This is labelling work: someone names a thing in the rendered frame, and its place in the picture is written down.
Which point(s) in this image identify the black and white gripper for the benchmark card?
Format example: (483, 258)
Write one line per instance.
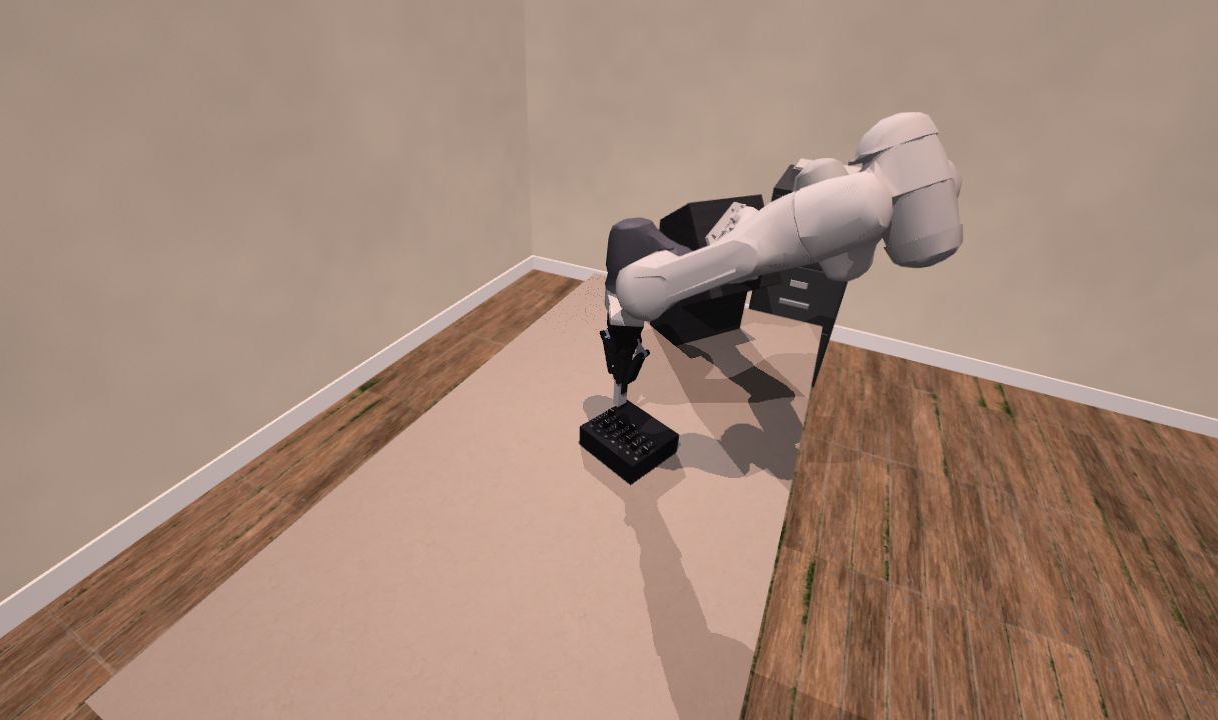
(619, 350)

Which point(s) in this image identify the black lighting desk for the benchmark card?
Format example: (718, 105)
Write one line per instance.
(624, 446)

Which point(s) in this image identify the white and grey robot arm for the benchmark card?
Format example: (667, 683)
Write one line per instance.
(815, 223)

